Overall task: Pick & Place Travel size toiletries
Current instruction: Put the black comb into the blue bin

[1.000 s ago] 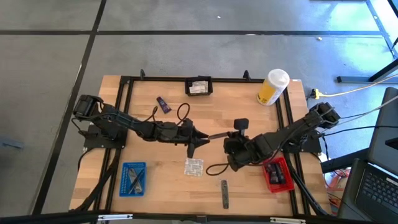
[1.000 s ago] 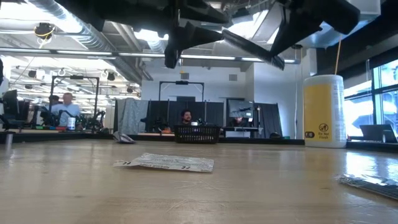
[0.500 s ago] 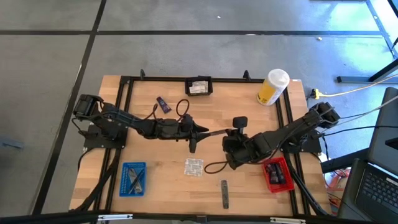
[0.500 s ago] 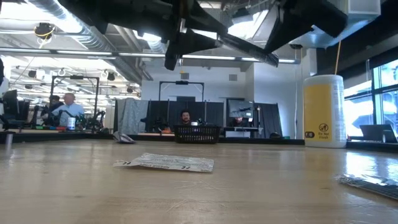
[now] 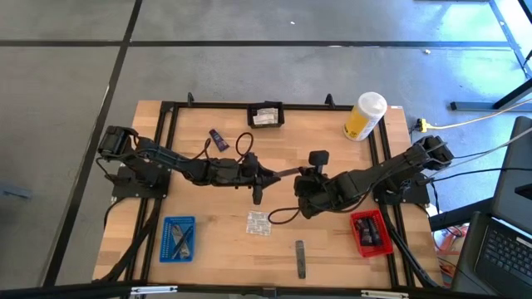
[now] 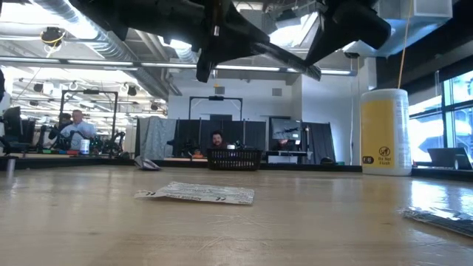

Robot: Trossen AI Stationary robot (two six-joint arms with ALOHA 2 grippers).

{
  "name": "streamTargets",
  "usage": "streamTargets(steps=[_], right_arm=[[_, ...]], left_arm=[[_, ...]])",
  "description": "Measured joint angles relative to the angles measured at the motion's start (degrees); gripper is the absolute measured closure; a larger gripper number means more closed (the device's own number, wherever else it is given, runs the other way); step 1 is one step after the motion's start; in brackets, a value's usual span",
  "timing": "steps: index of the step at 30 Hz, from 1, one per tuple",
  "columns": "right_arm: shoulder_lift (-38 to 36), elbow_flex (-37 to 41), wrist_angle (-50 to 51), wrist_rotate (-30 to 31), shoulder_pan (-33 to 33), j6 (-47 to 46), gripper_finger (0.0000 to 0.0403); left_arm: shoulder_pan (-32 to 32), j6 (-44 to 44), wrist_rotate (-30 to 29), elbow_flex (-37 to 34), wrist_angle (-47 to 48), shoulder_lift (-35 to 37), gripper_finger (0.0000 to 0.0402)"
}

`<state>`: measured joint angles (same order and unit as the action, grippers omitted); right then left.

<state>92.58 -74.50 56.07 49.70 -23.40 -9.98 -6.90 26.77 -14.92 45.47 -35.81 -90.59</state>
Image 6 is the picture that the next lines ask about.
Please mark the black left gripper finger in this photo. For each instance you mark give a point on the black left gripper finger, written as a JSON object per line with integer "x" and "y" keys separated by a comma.
{"x": 208, "y": 59}
{"x": 244, "y": 33}

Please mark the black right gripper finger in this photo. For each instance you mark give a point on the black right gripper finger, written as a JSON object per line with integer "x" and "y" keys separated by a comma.
{"x": 354, "y": 26}

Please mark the white adhesive bandage sheet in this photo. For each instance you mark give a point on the white adhesive bandage sheet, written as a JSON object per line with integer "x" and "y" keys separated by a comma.
{"x": 207, "y": 194}

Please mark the long ceiling light bar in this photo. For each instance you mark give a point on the long ceiling light bar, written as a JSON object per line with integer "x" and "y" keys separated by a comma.
{"x": 111, "y": 63}

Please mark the black curtain partition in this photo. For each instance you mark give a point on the black curtain partition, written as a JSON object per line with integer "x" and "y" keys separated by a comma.
{"x": 240, "y": 129}
{"x": 319, "y": 142}

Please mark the person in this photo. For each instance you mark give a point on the person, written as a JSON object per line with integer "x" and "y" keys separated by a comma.
{"x": 218, "y": 139}
{"x": 63, "y": 123}
{"x": 286, "y": 144}
{"x": 79, "y": 129}

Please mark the grey hanging cloth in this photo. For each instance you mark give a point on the grey hanging cloth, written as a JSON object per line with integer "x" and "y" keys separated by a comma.
{"x": 155, "y": 136}

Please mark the black plastic mesh basket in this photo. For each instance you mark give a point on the black plastic mesh basket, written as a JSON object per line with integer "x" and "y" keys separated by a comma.
{"x": 234, "y": 159}

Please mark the black computer monitor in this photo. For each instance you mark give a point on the black computer monitor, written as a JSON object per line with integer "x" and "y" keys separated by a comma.
{"x": 13, "y": 125}
{"x": 286, "y": 129}

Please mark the yellow white wipes canister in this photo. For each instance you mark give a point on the yellow white wipes canister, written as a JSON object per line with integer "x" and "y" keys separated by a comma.
{"x": 384, "y": 133}

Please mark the white work table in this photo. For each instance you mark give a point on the white work table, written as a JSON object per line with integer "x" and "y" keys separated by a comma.
{"x": 288, "y": 157}

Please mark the large bright window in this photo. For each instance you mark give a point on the large bright window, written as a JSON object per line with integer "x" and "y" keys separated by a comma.
{"x": 443, "y": 122}

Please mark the small white wipes tub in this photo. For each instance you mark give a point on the small white wipes tub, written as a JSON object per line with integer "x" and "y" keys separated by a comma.
{"x": 84, "y": 147}

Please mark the dark open laptop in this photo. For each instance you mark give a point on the dark open laptop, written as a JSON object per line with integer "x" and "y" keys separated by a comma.
{"x": 449, "y": 158}

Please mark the black camera gantry frame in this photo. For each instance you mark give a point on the black camera gantry frame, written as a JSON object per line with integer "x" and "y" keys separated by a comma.
{"x": 216, "y": 98}
{"x": 90, "y": 91}

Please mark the round silver air duct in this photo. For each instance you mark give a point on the round silver air duct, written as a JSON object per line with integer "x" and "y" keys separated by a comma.
{"x": 107, "y": 46}

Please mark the large rectangular silver duct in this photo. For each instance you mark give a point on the large rectangular silver duct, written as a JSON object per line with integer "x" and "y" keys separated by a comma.
{"x": 417, "y": 29}

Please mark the black aluminium table frame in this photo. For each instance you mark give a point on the black aluminium table frame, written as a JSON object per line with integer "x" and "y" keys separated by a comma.
{"x": 295, "y": 167}

